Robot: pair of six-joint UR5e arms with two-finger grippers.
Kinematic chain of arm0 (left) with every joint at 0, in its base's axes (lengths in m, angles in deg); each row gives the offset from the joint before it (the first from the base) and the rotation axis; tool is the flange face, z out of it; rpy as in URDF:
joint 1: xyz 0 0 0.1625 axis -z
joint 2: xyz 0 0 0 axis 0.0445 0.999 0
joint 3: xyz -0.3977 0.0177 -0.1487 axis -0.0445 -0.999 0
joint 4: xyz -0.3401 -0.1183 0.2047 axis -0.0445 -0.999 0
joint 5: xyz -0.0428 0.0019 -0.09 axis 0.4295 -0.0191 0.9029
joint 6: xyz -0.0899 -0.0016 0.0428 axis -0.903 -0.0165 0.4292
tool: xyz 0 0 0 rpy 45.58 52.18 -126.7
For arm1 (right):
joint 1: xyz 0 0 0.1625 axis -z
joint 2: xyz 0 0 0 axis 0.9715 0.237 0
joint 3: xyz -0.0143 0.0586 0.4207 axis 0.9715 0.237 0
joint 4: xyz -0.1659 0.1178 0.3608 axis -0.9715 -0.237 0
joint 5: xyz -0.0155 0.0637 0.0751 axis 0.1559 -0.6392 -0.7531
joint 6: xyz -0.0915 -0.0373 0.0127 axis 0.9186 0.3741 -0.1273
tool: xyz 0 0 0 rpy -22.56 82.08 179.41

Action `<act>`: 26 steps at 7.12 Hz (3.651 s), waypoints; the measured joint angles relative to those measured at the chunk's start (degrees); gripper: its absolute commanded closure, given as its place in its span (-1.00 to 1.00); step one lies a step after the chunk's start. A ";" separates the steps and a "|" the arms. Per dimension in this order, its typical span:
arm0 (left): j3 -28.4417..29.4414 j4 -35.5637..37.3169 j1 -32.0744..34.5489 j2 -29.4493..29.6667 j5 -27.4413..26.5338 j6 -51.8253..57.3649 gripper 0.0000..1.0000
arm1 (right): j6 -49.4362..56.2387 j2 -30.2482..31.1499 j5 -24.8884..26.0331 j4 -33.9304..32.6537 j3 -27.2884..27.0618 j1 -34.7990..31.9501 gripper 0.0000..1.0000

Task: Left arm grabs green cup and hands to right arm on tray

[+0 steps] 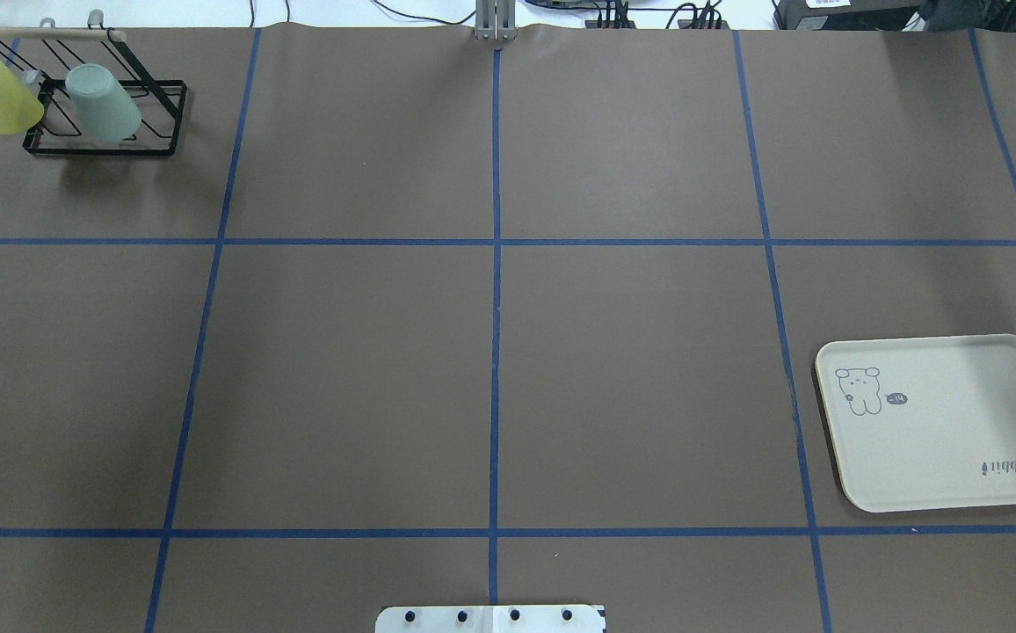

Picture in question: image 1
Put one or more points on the black wire cup rack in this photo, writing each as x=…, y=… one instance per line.
x=41, y=57

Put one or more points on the black box with label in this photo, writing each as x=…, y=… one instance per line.
x=887, y=16

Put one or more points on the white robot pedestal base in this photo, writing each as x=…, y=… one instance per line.
x=493, y=618

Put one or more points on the pale green plastic cup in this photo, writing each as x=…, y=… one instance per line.
x=103, y=105

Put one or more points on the cream rabbit print tray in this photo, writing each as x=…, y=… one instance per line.
x=921, y=424

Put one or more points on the aluminium frame post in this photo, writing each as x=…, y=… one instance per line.
x=495, y=20

